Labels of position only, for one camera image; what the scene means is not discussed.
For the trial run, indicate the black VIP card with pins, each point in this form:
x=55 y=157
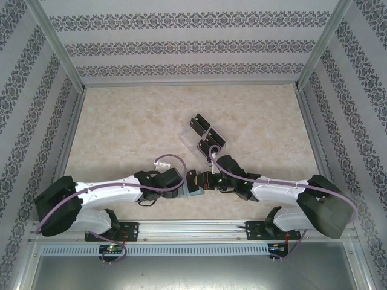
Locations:
x=204 y=120
x=218 y=135
x=193 y=187
x=205 y=147
x=196 y=127
x=214 y=141

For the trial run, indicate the clear acrylic card stand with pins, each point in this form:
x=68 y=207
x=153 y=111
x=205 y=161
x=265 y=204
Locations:
x=193 y=145

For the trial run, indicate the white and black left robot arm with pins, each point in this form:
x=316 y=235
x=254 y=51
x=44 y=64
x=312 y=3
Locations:
x=112 y=193

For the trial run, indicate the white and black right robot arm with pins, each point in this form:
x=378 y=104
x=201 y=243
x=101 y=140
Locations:
x=278 y=191

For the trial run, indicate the small circuit board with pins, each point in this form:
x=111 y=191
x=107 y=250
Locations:
x=110 y=249
x=278 y=247

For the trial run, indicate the grey metal panel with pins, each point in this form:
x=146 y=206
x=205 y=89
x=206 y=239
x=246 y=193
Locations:
x=193 y=273

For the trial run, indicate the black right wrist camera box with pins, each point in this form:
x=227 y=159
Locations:
x=228 y=164

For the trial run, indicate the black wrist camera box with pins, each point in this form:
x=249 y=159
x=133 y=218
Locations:
x=172 y=178
x=228 y=164

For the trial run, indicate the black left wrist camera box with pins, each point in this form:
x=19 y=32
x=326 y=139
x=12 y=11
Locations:
x=172 y=178

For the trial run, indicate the aluminium mounting rail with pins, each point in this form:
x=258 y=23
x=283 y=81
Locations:
x=193 y=230

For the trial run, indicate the aluminium table side rail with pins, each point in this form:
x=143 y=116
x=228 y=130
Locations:
x=72 y=136
x=318 y=151

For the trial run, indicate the aluminium frame post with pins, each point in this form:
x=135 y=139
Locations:
x=362 y=266
x=25 y=266
x=59 y=42
x=321 y=42

